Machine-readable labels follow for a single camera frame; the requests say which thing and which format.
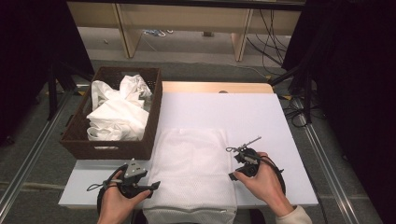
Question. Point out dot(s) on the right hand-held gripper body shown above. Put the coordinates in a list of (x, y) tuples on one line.
[(247, 169)]

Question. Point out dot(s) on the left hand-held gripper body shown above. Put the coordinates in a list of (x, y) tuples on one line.
[(135, 169)]

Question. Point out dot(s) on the brown woven basket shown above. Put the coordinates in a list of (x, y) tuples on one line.
[(124, 152)]

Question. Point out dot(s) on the white mesh laundry bag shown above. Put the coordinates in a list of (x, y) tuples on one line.
[(190, 168)]

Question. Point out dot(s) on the white garment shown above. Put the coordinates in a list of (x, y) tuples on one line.
[(121, 118)]

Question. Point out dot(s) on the person's right hand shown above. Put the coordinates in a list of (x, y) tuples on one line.
[(267, 183)]

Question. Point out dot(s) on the person's left hand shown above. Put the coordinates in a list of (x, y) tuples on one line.
[(118, 205)]

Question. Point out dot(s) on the black tripod stand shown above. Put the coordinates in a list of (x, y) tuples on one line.
[(308, 99)]

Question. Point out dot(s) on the light wooden table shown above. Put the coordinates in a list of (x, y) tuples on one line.
[(193, 87)]

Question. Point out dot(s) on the black metal stand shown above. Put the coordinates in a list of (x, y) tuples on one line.
[(52, 93)]

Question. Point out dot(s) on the black curtain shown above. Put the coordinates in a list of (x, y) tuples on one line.
[(25, 46), (358, 77)]

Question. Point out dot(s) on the beige wooden shelf unit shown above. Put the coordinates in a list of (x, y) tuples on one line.
[(186, 17)]

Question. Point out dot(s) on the metal floor rail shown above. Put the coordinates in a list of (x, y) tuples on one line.
[(330, 177), (31, 158)]

